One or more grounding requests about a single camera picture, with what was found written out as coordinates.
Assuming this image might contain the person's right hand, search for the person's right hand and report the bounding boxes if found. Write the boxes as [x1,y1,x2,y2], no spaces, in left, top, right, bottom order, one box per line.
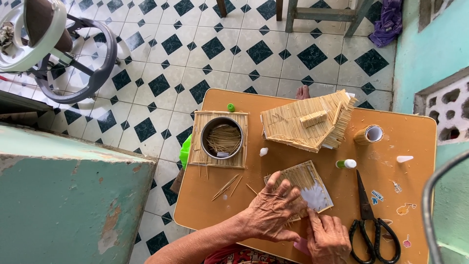
[306,209,352,264]

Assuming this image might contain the person's left hand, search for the person's left hand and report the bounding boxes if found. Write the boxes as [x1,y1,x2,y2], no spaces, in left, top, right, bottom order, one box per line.
[242,181,309,243]

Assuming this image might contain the toothpick panel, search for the toothpick panel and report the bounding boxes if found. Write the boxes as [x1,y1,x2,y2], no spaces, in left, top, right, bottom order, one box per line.
[263,160,334,225]

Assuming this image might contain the pink object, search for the pink object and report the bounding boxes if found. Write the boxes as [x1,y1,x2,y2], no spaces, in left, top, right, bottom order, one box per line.
[293,236,312,256]

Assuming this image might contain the orange low table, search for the orange low table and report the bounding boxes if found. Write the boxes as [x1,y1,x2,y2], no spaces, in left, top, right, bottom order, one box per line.
[173,88,438,264]

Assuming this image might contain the person's red patterned clothing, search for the person's red patterned clothing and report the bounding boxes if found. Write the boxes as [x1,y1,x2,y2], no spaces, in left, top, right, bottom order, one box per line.
[203,243,295,264]

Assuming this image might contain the loose toothpicks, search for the loose toothpicks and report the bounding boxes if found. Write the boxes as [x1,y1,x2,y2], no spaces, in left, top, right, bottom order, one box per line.
[211,174,259,202]

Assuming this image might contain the green glue bottle white cap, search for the green glue bottle white cap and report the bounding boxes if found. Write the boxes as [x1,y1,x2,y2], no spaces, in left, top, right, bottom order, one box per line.
[335,158,357,170]

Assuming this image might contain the heap of toothpicks in bowl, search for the heap of toothpicks in bowl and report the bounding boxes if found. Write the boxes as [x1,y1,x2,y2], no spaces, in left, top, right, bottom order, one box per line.
[206,125,242,155]

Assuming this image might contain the toothpick house model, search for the toothpick house model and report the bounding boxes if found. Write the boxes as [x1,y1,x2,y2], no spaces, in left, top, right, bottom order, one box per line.
[260,89,357,154]

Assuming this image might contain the round metal bowl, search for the round metal bowl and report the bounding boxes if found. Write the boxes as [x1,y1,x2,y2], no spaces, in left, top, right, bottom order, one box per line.
[200,116,245,160]

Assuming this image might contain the flat toothpick mat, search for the flat toothpick mat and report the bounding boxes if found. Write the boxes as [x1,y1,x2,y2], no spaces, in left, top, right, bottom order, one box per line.
[188,110,249,170]

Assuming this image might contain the green plastic piece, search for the green plastic piece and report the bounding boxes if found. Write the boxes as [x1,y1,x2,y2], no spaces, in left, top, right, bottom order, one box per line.
[178,133,193,170]

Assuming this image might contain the toothpick covered paper roll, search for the toothpick covered paper roll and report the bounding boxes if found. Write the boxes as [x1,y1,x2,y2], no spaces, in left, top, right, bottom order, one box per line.
[353,124,384,146]

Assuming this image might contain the concrete ventilation block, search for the concrete ventilation block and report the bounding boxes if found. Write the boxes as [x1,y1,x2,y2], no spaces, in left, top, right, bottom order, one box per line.
[413,73,469,146]

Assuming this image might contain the worn green cabinet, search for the worn green cabinet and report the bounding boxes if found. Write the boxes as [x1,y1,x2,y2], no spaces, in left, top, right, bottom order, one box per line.
[0,122,158,264]

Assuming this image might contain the brown wooden furniture legs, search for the brown wooden furniture legs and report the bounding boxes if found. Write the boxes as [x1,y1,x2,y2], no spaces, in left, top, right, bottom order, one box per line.
[216,0,284,22]

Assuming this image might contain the purple cloth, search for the purple cloth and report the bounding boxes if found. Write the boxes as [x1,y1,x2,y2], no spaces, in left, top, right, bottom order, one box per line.
[369,0,404,48]

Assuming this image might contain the white and grey baby walker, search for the white and grey baby walker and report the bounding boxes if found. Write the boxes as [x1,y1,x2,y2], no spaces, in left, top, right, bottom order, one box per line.
[0,0,118,105]

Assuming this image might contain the black handled scissors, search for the black handled scissors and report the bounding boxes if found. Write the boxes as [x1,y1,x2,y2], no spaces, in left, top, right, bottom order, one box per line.
[348,169,401,264]

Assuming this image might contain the grey metal chair frame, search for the grey metal chair frame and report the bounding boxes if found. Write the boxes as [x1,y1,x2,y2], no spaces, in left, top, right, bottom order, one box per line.
[421,150,469,264]

